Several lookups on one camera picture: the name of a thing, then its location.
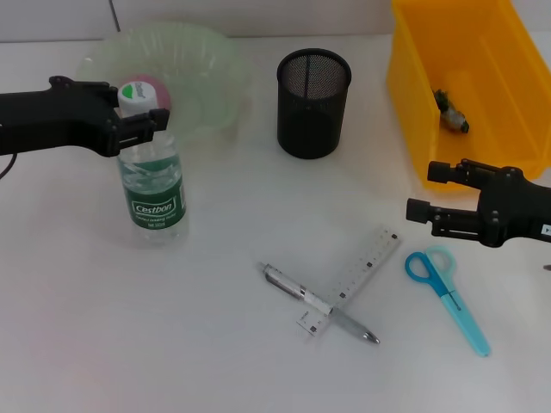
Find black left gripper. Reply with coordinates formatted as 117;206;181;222
0;76;170;158

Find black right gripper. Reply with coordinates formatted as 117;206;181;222
406;158;551;249

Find pink ball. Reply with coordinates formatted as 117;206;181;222
118;73;173;111

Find green plastic wrapper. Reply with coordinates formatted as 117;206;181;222
432;88;471;134

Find clear water bottle green label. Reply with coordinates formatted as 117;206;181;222
116;83;189;250

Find transparent plastic ruler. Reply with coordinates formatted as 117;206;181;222
295;224;401;341

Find blue plastic scissors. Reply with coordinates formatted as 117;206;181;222
404;245;492;358

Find translucent green fruit plate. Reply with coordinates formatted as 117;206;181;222
77;23;253;145

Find black mesh pen holder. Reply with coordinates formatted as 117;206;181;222
276;47;353;160

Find silver white ballpoint pen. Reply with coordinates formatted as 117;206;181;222
257;261;381;345

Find yellow plastic bin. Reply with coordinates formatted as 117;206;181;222
386;0;551;193

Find left arm cable with plug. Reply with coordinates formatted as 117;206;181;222
0;153;19;180

